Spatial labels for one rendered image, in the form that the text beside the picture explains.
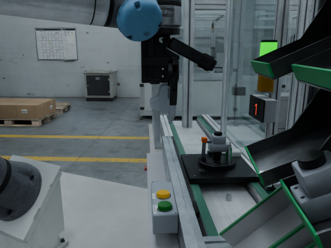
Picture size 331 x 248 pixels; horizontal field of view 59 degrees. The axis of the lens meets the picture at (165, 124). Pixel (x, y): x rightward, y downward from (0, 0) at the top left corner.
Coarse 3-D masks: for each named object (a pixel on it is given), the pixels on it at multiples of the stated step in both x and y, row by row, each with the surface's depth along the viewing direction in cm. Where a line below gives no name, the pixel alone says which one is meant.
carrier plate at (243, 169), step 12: (192, 156) 119; (240, 156) 119; (192, 168) 107; (240, 168) 107; (192, 180) 99; (204, 180) 99; (216, 180) 99; (228, 180) 100; (240, 180) 100; (252, 180) 100
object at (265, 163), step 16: (320, 96) 52; (304, 112) 53; (320, 112) 53; (304, 128) 54; (320, 128) 54; (256, 144) 56; (272, 144) 55; (288, 144) 54; (304, 144) 51; (320, 144) 48; (256, 160) 53; (272, 160) 50; (288, 160) 48; (272, 176) 44; (288, 176) 43
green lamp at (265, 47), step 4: (264, 44) 89; (268, 44) 88; (272, 44) 88; (276, 44) 89; (260, 48) 91; (264, 48) 89; (268, 48) 89; (272, 48) 89; (276, 48) 89; (260, 52) 91; (264, 52) 90; (268, 52) 89; (260, 56) 91
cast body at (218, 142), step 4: (216, 132) 107; (220, 132) 107; (212, 136) 108; (216, 136) 106; (220, 136) 106; (224, 136) 106; (212, 140) 108; (216, 140) 106; (220, 140) 106; (224, 140) 107; (208, 144) 110; (212, 144) 107; (216, 144) 107; (220, 144) 107; (224, 144) 107; (208, 148) 110; (212, 148) 107; (216, 148) 107; (220, 148) 107; (224, 148) 107
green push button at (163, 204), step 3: (162, 201) 83; (165, 201) 83; (168, 201) 83; (159, 204) 82; (162, 204) 82; (165, 204) 82; (168, 204) 82; (171, 204) 82; (159, 207) 81; (162, 207) 80; (165, 207) 80; (168, 207) 80; (171, 207) 82; (162, 210) 80; (165, 210) 80; (168, 210) 81
